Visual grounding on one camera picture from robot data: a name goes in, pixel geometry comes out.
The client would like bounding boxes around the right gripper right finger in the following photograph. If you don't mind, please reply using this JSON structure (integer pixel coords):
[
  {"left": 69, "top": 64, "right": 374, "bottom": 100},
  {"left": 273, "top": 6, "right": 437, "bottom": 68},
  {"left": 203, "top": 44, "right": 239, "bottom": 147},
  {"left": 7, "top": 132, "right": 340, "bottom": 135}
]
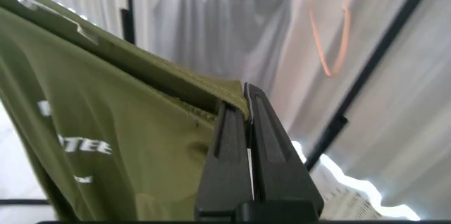
[{"left": 245, "top": 82, "right": 324, "bottom": 222}]

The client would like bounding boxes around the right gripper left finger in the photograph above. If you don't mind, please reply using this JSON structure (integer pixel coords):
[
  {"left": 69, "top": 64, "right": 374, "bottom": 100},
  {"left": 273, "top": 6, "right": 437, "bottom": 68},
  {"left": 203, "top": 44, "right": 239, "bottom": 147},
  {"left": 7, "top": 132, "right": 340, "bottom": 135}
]
[{"left": 194, "top": 102, "right": 254, "bottom": 222}]

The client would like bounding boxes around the green garment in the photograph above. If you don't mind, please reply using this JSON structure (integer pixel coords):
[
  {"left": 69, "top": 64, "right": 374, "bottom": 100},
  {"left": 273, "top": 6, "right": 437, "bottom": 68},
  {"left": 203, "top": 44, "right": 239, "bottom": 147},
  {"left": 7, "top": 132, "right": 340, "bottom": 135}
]
[{"left": 0, "top": 0, "right": 251, "bottom": 222}]

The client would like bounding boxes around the pink clothes hanger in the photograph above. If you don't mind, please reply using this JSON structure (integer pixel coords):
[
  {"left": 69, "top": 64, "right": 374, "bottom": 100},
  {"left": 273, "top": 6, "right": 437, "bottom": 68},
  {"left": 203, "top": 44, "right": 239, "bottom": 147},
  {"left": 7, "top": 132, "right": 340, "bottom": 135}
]
[{"left": 305, "top": 0, "right": 357, "bottom": 78}]

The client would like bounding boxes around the white laundry basket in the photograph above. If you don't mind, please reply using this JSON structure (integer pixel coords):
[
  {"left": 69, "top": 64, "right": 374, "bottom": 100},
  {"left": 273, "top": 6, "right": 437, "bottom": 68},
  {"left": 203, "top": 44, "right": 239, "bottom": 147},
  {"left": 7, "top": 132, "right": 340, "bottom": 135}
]
[{"left": 309, "top": 162, "right": 387, "bottom": 221}]

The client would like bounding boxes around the black clothes rack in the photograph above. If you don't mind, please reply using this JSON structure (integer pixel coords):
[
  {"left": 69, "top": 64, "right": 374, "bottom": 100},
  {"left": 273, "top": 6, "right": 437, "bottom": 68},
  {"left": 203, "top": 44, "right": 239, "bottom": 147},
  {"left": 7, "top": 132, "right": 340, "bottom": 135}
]
[{"left": 0, "top": 0, "right": 441, "bottom": 206}]

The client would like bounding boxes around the white curtain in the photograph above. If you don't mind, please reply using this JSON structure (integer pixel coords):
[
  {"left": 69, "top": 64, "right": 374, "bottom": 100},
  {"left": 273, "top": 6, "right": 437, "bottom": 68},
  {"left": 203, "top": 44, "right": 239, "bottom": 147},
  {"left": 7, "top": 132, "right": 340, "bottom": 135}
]
[{"left": 0, "top": 0, "right": 451, "bottom": 220}]

